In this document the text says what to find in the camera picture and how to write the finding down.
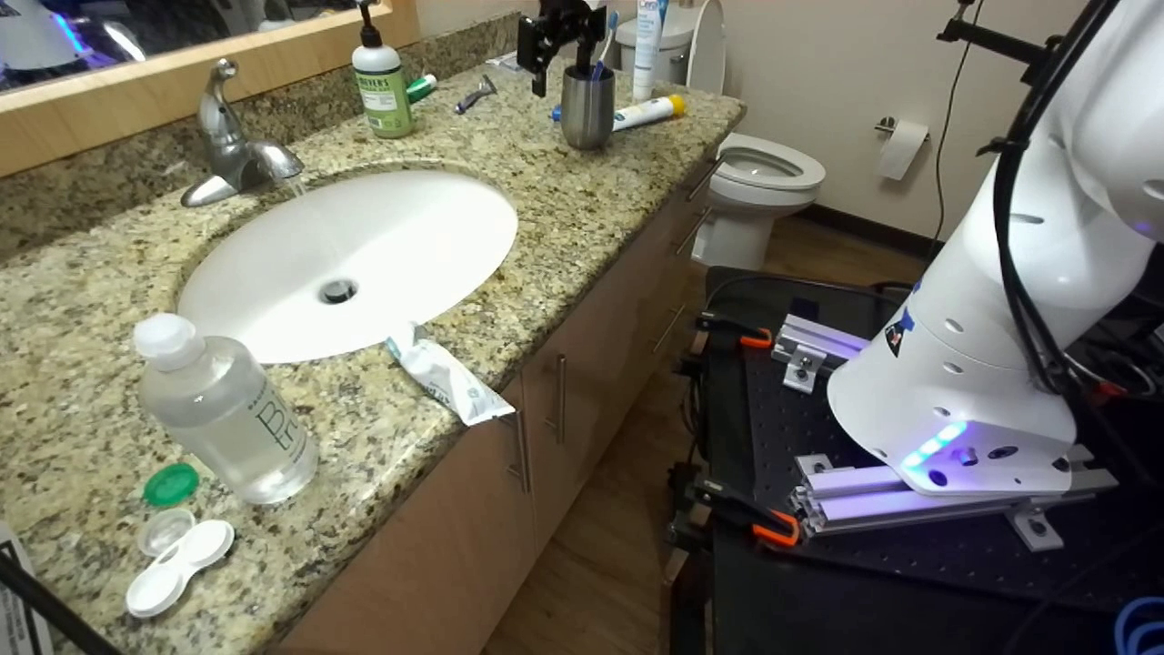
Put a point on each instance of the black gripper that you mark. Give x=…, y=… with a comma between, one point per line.
x=559, y=29

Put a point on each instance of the metal toothbrush cup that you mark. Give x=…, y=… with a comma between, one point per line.
x=588, y=110

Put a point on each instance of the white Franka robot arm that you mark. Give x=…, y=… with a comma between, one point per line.
x=1004, y=302

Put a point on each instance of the yellow sponge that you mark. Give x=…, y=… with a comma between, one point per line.
x=641, y=114

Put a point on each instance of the grey razor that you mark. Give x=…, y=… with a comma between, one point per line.
x=474, y=95

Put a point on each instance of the small green tube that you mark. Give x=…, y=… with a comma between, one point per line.
x=423, y=90

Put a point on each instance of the green soap pump bottle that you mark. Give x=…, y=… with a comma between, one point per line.
x=384, y=93

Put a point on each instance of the white oval sink basin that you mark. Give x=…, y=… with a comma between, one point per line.
x=366, y=241

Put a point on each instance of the orange black clamp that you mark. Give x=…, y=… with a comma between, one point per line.
x=756, y=523
x=740, y=336

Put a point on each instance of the metal sink drain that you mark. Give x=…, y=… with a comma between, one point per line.
x=337, y=291

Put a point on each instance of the crumpled white paste tube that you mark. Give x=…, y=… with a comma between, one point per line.
x=448, y=381

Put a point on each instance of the white toilet paper roll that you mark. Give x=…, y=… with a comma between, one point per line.
x=902, y=147

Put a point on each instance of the chrome faucet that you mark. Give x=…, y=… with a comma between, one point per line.
x=221, y=141

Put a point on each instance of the wood framed mirror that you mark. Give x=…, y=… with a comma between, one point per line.
x=148, y=78

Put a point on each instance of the clear plastic solution bottle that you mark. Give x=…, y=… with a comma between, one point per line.
x=230, y=420

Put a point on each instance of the granite vanity cabinet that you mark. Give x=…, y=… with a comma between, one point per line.
x=423, y=548

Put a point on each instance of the green capped lens case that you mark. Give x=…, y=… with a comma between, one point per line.
x=167, y=489

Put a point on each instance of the black robot table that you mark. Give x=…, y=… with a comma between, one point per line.
x=920, y=594

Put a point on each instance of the white contact lens case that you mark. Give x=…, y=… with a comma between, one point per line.
x=181, y=568

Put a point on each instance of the black rod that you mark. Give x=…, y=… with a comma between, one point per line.
x=57, y=603

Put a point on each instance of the aluminium robot base mount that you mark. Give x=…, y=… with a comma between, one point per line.
x=873, y=498

